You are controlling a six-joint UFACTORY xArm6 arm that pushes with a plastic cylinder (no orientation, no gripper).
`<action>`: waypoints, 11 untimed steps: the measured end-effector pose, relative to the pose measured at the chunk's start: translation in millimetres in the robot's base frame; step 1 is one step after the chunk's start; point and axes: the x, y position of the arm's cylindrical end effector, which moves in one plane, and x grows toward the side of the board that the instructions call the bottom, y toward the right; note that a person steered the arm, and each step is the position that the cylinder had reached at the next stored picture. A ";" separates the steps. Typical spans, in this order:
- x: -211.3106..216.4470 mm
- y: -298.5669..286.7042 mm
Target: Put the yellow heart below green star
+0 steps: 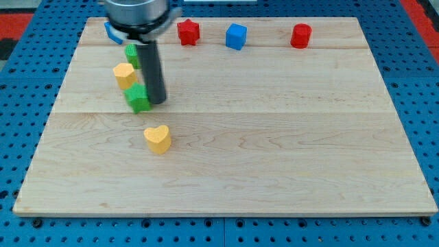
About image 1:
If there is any blue cube block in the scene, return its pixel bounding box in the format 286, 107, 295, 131
225, 23, 248, 50

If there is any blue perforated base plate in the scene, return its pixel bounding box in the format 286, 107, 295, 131
1, 0, 438, 246

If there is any light wooden board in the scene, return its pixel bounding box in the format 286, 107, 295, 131
13, 17, 438, 217

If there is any green cylinder block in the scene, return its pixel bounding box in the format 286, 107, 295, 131
124, 44, 141, 69

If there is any green star block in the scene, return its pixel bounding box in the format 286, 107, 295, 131
123, 82, 151, 114

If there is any red cylinder block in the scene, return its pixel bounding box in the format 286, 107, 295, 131
290, 23, 312, 49

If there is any blue crescent block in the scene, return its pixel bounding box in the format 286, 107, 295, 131
104, 21, 126, 45

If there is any yellow heart block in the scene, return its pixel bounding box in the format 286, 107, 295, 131
143, 125, 171, 154

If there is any yellow hexagon block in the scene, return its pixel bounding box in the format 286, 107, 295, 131
112, 63, 138, 90

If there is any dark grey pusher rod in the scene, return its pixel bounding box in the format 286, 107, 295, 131
136, 40, 167, 104

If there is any red star block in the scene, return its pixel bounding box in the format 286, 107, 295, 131
177, 19, 200, 46

